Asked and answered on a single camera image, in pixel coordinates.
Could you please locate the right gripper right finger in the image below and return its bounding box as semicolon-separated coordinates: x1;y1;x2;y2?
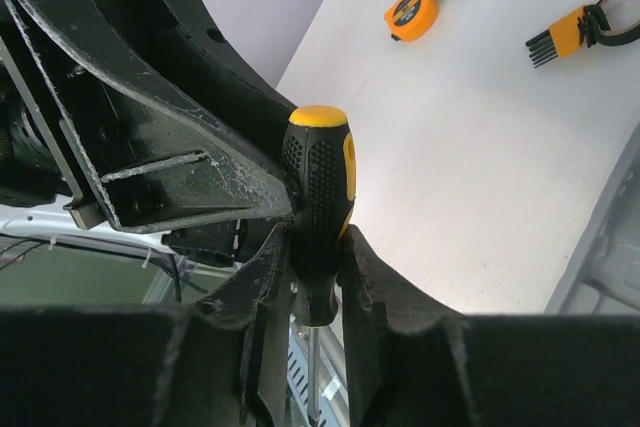
340;227;639;426

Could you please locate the hex key set orange holder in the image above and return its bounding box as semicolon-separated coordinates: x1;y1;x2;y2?
525;4;611;69

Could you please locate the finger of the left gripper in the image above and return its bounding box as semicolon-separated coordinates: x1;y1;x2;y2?
74;0;301;158

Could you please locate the black electrical tape roll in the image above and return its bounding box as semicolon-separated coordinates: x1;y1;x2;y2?
596;0;639;47

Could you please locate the black yellow screwdriver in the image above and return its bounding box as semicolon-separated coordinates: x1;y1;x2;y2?
280;104;357;427

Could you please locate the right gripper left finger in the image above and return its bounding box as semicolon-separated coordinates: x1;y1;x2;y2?
1;224;291;426

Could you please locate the grey plastic tool case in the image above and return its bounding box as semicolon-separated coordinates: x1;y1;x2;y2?
544;129;639;315

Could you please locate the slotted grey cable duct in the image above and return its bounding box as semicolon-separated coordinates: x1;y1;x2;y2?
284;316;350;426

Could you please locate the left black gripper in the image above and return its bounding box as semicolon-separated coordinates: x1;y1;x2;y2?
1;0;293;267

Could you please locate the orange tape measure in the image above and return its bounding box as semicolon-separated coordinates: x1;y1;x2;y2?
384;0;439;42

